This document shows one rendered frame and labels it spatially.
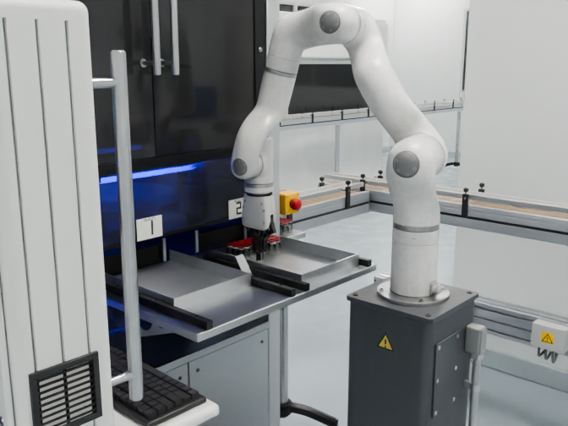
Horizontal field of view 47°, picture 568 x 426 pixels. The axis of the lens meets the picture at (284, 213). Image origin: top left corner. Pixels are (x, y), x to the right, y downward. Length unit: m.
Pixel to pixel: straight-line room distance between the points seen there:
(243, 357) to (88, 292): 1.20
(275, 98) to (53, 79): 0.89
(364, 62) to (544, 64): 1.51
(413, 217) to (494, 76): 1.60
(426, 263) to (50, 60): 1.07
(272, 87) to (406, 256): 0.57
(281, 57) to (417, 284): 0.69
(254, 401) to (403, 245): 0.90
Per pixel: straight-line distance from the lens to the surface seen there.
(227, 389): 2.22
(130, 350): 1.19
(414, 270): 1.71
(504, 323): 2.69
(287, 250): 2.08
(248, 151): 1.77
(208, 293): 1.66
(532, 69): 3.12
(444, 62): 10.72
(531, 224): 2.51
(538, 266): 3.21
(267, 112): 1.80
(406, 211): 1.68
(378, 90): 1.68
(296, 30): 1.76
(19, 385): 1.09
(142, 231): 1.82
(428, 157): 1.60
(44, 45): 1.01
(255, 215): 1.88
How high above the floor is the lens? 1.46
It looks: 13 degrees down
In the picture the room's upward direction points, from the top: straight up
